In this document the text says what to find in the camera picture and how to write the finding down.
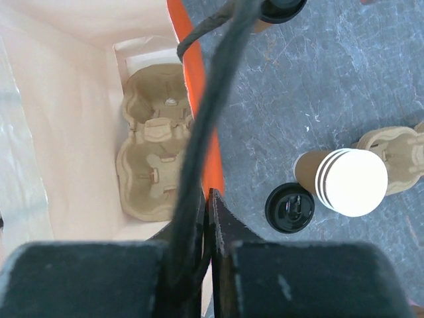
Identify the black coffee cup lid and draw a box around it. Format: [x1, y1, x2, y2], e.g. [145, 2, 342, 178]
[260, 0, 307, 25]

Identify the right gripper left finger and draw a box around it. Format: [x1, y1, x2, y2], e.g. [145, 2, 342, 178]
[0, 188, 207, 318]

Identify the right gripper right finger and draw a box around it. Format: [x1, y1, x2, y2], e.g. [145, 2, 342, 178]
[207, 189, 415, 317]

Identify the stack of black lids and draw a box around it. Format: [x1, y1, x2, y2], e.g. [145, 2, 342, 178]
[264, 183, 315, 234]

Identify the brown paper coffee cup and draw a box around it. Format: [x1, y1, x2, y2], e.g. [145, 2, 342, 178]
[253, 20, 273, 33]

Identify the brown cardboard cup carrier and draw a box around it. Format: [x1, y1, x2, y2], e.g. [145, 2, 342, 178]
[116, 64, 193, 222]

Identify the stack of paper cups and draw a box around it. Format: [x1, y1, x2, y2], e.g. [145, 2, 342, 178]
[293, 148, 388, 217]

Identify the lower brown cup carrier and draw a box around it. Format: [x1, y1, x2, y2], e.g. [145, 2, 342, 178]
[351, 122, 423, 196]

